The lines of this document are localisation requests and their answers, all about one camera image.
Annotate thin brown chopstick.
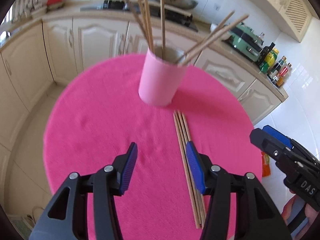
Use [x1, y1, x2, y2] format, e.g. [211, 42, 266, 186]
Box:
[173, 113, 200, 229]

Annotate light bamboo chopstick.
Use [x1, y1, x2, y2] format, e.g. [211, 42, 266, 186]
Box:
[182, 10, 235, 57]
[144, 0, 155, 53]
[160, 0, 165, 60]

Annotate grey wooden chopstick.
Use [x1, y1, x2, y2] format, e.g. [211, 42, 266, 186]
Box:
[176, 14, 249, 66]

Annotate grey thick chopstick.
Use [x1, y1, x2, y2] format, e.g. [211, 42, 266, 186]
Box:
[137, 0, 152, 49]

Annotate dark wooden chopstick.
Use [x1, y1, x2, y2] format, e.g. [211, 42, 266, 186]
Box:
[125, 0, 149, 44]

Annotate cream lower kitchen cabinets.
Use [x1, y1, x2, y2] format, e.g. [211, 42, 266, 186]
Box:
[1, 16, 287, 150]

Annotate person right hand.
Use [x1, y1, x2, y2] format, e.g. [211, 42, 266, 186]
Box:
[283, 195, 319, 239]

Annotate sauce bottles group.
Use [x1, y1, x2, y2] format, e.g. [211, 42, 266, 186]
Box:
[267, 56, 292, 88]

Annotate green yellow bottle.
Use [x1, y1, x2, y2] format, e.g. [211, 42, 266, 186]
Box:
[259, 48, 279, 74]

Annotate green electric cooker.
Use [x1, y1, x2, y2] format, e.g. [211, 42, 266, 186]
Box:
[227, 22, 264, 62]

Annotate pink round table cloth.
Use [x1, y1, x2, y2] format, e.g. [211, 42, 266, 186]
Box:
[43, 54, 262, 239]

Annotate pink utensil cup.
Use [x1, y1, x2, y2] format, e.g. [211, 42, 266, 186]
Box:
[138, 46, 187, 107]

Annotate cream upper cabinets right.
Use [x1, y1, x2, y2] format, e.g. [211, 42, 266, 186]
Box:
[250, 0, 312, 42]

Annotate black gas hob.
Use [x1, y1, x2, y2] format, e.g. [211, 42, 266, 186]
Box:
[80, 0, 199, 33]

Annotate red lidded container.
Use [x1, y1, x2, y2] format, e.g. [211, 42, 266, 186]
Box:
[46, 0, 62, 6]

